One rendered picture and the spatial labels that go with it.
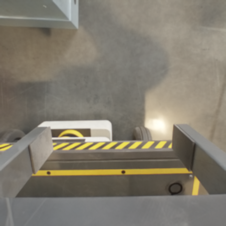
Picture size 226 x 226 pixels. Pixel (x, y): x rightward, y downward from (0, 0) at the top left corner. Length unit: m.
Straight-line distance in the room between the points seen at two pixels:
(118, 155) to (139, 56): 0.40
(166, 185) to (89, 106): 0.40
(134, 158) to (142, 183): 0.06
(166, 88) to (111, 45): 0.26
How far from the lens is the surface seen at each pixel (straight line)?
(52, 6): 0.46
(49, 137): 0.17
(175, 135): 0.16
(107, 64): 0.62
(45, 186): 0.42
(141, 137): 0.53
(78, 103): 0.65
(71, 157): 0.36
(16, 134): 0.69
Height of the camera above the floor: 0.62
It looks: 75 degrees down
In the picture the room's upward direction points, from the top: 179 degrees counter-clockwise
